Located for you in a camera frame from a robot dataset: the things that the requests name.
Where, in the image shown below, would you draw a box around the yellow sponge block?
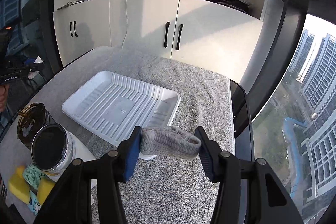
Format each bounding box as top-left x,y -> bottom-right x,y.
9,165 -> 30,205
37,177 -> 55,205

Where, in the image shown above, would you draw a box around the mint green scrunchie cloth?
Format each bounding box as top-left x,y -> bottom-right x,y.
22,163 -> 46,190

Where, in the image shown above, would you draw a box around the white plastic tray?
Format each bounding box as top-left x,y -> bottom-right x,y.
62,71 -> 181,147

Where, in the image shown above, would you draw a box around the grey knitted cloth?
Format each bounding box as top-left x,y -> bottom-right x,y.
140,127 -> 202,160

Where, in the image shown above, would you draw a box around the blue tissue pack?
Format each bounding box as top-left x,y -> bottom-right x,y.
27,191 -> 41,215

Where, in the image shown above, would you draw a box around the person's hand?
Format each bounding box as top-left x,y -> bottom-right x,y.
0,84 -> 10,113

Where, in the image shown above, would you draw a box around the dark glass cup with straw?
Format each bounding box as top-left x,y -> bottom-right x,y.
17,103 -> 55,149

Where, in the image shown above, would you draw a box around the white mug chrome lid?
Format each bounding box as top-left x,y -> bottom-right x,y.
31,123 -> 97,206

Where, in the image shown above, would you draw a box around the dark papers on cabinet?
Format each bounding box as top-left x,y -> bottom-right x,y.
205,0 -> 252,14

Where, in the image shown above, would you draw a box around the white cabinet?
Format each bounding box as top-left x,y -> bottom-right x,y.
53,0 -> 265,83

